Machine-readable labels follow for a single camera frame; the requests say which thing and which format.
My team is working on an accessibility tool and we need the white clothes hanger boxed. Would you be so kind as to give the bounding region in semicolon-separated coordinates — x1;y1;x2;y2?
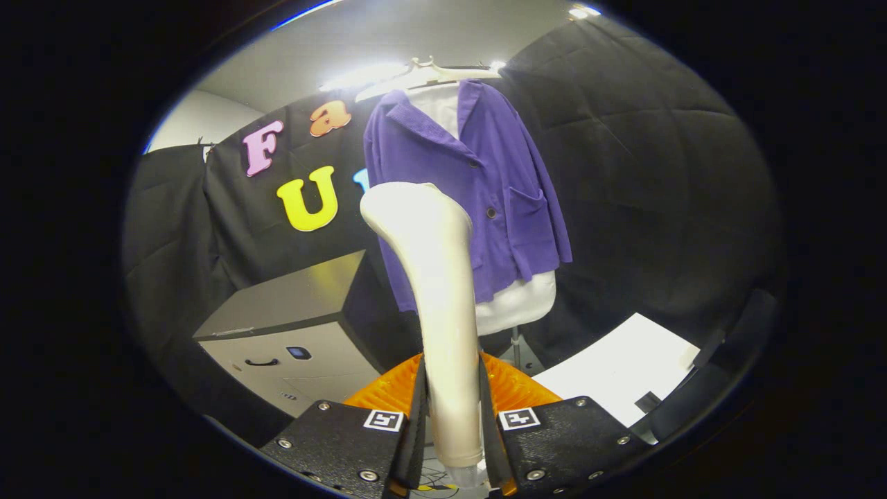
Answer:
354;56;504;104

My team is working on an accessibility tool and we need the white mannequin torso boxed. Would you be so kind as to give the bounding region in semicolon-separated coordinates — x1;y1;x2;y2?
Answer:
407;84;558;338

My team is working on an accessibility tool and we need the purple corduroy jacket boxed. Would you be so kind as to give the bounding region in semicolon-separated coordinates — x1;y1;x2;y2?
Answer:
363;79;574;313

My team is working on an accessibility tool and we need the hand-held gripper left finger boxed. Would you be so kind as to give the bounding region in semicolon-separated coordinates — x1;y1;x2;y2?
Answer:
259;351;431;499

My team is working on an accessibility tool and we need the black backdrop cloth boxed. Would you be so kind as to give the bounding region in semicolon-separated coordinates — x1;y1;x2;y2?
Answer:
123;14;785;444

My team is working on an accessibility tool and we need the white flat board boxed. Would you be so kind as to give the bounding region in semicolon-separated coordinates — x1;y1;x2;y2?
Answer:
532;313;701;428

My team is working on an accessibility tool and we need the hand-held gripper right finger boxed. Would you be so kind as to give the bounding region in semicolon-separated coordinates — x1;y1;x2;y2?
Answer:
481;351;656;498

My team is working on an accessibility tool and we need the grey cabinet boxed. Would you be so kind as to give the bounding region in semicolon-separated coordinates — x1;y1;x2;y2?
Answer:
192;249;389;419

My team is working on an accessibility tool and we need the white garment steamer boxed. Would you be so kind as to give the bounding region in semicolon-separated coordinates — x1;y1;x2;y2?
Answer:
359;182;486;490

